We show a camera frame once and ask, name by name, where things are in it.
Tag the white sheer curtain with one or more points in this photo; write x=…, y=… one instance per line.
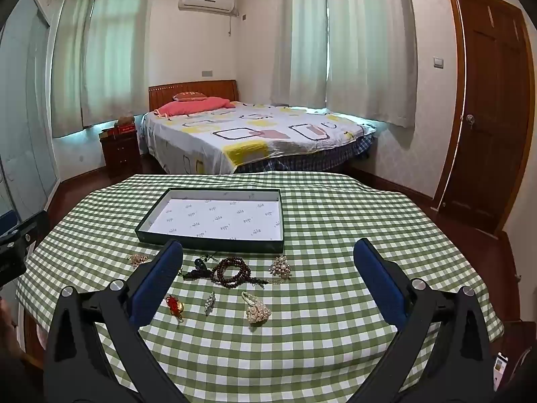
x=373, y=42
x=298, y=37
x=71, y=58
x=117, y=50

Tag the wooden bed headboard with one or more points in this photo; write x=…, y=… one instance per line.
x=209, y=88

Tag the white air conditioner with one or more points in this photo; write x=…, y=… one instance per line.
x=205, y=0

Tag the metal door knob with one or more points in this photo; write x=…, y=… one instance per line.
x=470, y=119

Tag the brown wooden door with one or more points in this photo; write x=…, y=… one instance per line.
x=491, y=113

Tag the pearl gold brooch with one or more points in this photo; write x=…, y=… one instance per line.
x=280, y=265

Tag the red knot gold charm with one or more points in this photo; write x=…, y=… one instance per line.
x=176, y=304

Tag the white light switch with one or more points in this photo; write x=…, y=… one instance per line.
x=438, y=62

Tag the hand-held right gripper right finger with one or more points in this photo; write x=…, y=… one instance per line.
x=377, y=277

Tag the dark wooden nightstand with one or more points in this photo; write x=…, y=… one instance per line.
x=121, y=151

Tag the green checked tablecloth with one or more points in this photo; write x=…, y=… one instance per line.
x=319, y=344

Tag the red box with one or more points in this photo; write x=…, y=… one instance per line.
x=121, y=129

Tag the frosted glass wardrobe door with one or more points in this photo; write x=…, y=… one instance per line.
x=25, y=113

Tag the small red pillow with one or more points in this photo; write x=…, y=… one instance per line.
x=188, y=95

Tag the blue plaid bed skirt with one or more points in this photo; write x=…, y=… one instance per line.
x=319, y=157

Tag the shallow dark green box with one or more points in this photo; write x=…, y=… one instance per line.
x=218, y=214

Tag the bed with patterned sheet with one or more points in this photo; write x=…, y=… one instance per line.
x=251, y=134

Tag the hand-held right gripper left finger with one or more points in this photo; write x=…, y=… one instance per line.
x=155, y=285

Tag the pink pillow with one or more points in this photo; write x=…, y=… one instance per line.
x=188, y=107

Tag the small white device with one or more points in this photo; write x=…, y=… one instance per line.
x=500, y=371

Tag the brown plush item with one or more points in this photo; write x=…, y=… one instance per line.
x=124, y=121

